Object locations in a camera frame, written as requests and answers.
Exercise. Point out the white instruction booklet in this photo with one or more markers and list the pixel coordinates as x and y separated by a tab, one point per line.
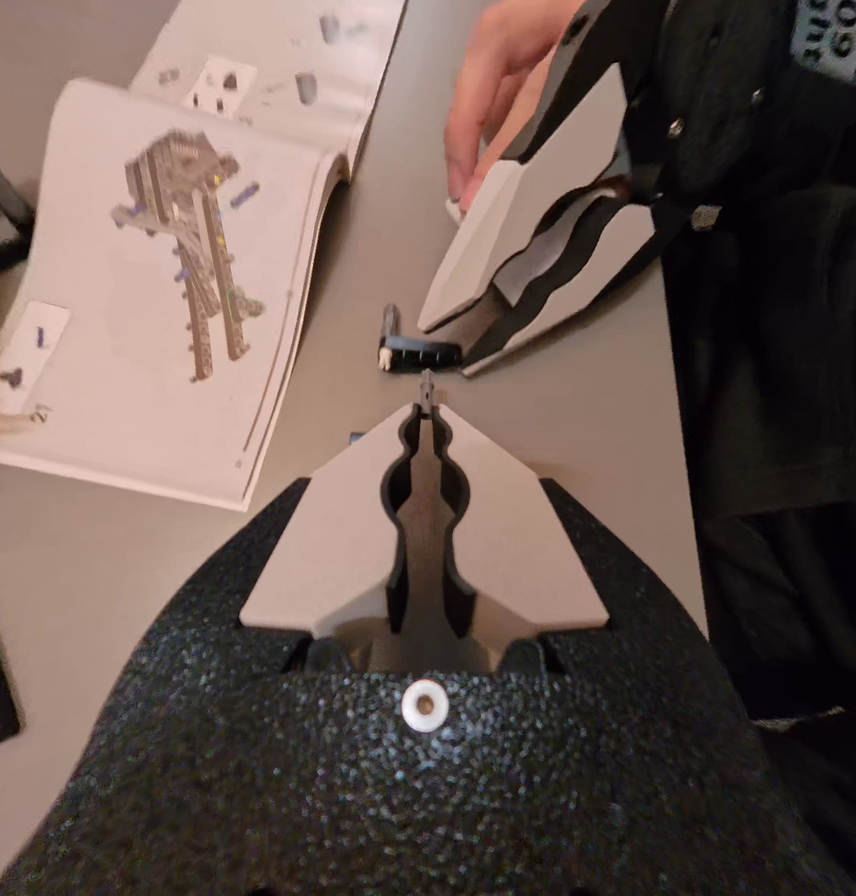
106	392

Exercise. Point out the small white toy piece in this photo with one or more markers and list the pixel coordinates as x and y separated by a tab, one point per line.
454	208

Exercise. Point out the person's black clothing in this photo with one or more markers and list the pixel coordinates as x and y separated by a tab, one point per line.
785	434

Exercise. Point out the person's right hand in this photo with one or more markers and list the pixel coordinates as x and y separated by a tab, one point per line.
491	77

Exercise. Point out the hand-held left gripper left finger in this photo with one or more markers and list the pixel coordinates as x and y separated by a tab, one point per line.
316	546

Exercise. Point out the grey desk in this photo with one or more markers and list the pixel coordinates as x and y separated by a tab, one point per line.
596	434

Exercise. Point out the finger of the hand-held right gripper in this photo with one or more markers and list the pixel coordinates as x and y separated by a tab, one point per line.
596	280
512	224

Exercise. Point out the dark blurred object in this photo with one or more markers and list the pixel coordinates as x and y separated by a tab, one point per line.
1	203

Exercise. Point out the black toy brick beam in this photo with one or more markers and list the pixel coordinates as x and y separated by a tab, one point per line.
424	352

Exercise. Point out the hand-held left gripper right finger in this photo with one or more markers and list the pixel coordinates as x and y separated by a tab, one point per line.
526	546

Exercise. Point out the dark grey toy pin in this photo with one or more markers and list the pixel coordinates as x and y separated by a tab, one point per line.
426	392
390	320

